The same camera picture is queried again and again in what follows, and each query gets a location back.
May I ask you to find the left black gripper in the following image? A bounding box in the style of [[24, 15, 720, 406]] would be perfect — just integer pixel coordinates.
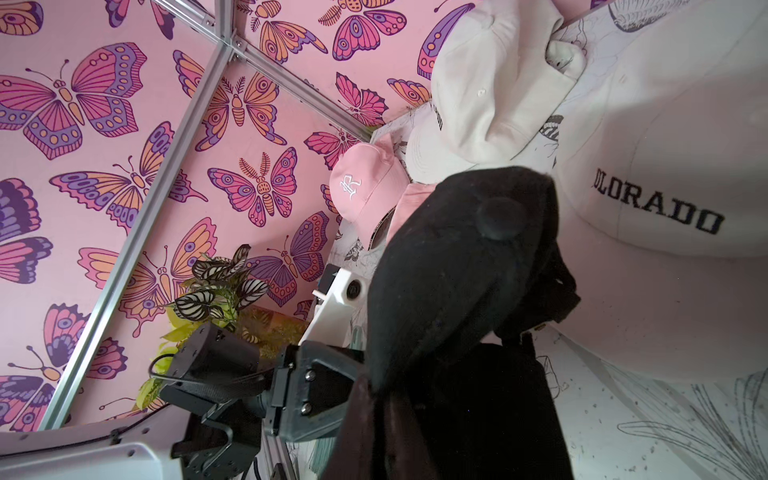
[[265, 341, 364, 443]]

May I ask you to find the plain black cap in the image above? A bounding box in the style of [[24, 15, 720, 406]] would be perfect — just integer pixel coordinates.
[[323, 167, 579, 479]]

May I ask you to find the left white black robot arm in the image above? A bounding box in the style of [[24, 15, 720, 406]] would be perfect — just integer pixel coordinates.
[[1, 327, 363, 479]]

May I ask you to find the potted green plant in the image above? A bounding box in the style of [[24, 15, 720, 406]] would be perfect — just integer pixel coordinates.
[[153, 244, 307, 375]]

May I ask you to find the pink cap with logo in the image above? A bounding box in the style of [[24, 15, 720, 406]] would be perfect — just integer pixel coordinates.
[[329, 134, 410, 250]]

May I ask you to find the plain pink cap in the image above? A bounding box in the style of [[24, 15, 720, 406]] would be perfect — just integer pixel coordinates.
[[385, 183, 437, 243]]

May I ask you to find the cream cap rear left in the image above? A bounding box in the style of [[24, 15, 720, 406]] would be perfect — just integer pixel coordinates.
[[405, 1, 586, 184]]

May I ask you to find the cream Colorado cap middle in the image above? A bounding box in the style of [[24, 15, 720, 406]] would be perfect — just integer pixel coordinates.
[[522, 1, 767, 382]]

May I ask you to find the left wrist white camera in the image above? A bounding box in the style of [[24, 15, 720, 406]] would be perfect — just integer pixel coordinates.
[[299, 264, 368, 347]]

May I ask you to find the aluminium frame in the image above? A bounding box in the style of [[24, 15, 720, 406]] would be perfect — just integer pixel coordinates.
[[39, 0, 374, 430]]

